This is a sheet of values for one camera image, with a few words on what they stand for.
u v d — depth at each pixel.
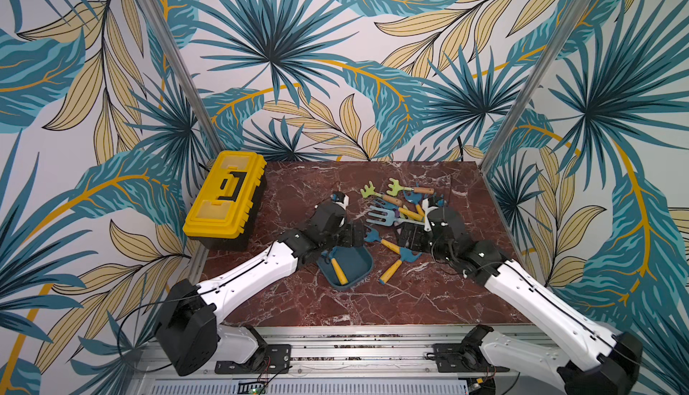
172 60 0.83
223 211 0.84
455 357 0.73
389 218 1.01
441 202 0.65
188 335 0.39
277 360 0.74
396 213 1.02
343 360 0.75
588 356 0.39
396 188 1.11
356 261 0.92
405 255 0.92
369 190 1.10
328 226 0.60
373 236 0.97
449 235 0.55
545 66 0.86
